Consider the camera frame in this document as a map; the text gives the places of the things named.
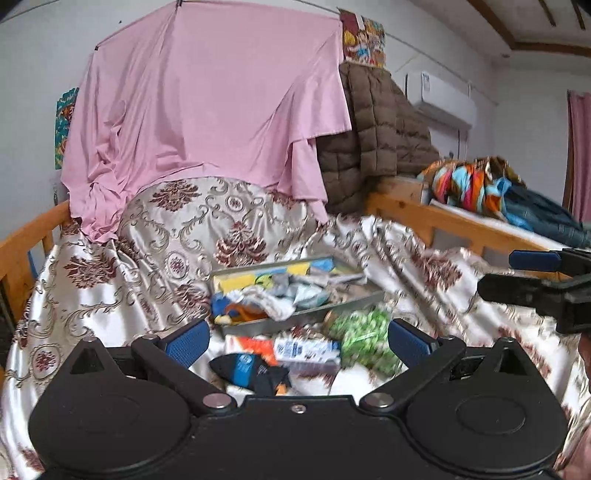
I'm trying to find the orange white packet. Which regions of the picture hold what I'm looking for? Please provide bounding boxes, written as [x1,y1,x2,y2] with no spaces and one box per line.
[224,334,279,366]

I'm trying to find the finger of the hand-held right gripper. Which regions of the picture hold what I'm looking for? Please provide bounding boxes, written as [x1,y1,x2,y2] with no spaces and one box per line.
[477,272,560,315]
[509,248,591,275]

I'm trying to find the grey metal tray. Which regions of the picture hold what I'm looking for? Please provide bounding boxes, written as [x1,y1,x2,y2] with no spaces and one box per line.
[209,255,387,339]

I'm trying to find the grey white sock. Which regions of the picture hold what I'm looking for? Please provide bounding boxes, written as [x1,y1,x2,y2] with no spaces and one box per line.
[270,272,297,297]

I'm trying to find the pink bed sheet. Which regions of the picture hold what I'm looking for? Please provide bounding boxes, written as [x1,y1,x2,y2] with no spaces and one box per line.
[60,4,354,243]

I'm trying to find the blue jeans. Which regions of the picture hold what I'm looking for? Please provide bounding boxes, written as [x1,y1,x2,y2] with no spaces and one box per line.
[501,182,591,251]

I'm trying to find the white mattress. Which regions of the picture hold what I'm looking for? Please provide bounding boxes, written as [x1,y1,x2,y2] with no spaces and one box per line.
[428,198,570,246]

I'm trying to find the wooden bed frame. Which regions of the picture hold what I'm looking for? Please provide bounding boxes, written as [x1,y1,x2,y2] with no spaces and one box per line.
[0,200,72,320]
[365,177,576,280]

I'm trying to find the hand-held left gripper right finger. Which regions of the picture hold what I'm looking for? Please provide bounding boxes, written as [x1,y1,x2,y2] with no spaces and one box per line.
[358,318,537,412]

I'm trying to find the bag of green pieces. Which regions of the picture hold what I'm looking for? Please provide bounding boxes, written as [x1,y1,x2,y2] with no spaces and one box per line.
[323,306,403,377]

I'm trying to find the white plastic wrapper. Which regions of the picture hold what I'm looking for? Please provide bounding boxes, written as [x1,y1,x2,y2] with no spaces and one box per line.
[286,281,334,311]

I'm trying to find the brown quilted jacket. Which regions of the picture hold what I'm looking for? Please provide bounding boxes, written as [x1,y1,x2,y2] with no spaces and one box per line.
[316,62,440,216]

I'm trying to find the floral satin bedspread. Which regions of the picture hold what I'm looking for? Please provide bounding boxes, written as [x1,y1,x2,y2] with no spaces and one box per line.
[0,177,591,480]

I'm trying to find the orange cloth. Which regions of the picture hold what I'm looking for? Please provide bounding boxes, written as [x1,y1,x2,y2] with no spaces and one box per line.
[212,295,269,325]

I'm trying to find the black blue snack packet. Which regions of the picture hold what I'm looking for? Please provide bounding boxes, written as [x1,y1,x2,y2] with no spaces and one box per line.
[209,353,293,398]

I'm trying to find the colourful wall poster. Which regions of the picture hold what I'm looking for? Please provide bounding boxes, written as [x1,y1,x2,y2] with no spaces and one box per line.
[339,8,389,71]
[54,88,81,171]

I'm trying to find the pink curtain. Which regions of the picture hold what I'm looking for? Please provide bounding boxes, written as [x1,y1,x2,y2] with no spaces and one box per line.
[567,89,591,214]

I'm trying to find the white cloth with blue print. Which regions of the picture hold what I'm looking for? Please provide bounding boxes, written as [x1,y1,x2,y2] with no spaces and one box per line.
[233,286,302,322]

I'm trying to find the white blue printed packet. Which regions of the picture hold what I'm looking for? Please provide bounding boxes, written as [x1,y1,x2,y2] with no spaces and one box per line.
[273,336,343,371]

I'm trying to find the multicoloured patterned cloth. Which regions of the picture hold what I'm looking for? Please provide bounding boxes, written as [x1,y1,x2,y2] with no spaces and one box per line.
[417,156,528,223]

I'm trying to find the white air conditioner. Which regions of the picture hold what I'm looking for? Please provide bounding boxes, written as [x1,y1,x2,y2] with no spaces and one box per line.
[405,70,479,128]

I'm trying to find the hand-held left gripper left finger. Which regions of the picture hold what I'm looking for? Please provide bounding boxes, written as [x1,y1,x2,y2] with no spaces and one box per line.
[68,318,237,415]

